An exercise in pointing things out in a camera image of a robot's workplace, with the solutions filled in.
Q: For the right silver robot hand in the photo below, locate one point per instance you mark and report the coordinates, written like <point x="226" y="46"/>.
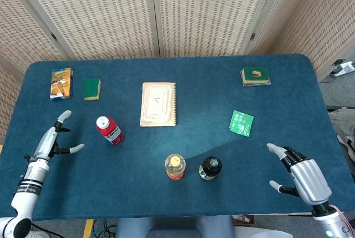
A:
<point x="310" y="179"/>

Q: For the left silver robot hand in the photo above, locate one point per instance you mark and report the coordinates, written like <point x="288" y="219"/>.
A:
<point x="47" y="143"/>

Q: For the red NFC juice bottle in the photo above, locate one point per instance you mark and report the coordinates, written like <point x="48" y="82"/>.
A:
<point x="112" y="132"/>

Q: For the dark brown tea bottle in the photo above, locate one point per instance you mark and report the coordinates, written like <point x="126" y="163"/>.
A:
<point x="210" y="168"/>

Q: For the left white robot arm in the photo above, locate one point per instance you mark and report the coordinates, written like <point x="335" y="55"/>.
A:
<point x="27" y="193"/>

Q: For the white grey sneaker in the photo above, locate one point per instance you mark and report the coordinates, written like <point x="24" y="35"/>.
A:
<point x="348" y="146"/>

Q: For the blue orange snack box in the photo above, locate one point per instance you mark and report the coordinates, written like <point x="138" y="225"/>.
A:
<point x="61" y="84"/>

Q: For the khaki trouser leg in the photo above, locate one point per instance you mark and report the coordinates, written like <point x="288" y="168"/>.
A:
<point x="342" y="121"/>

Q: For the plain green yellow sponge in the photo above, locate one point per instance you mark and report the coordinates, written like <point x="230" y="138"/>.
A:
<point x="92" y="88"/>

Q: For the blue table cloth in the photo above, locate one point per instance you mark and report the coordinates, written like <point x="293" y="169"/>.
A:
<point x="111" y="188"/>

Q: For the green sachet packet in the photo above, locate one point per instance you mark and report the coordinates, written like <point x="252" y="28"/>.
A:
<point x="241" y="123"/>

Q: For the thin board under sponge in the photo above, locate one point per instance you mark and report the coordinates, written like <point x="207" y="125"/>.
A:
<point x="258" y="85"/>

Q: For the white power strip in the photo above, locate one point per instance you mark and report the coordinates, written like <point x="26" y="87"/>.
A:
<point x="345" y="68"/>

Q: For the beige spiral notebook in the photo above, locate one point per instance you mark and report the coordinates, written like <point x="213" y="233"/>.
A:
<point x="158" y="105"/>

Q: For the green box with picture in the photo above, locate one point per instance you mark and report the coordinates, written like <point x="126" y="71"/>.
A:
<point x="255" y="74"/>

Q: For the orange iced tea bottle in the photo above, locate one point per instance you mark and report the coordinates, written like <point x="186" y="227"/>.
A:
<point x="174" y="166"/>

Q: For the grey robot torso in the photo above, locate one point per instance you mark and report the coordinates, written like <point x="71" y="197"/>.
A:
<point x="174" y="228"/>

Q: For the woven folding screen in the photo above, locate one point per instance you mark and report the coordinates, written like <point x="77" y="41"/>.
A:
<point x="111" y="13"/>

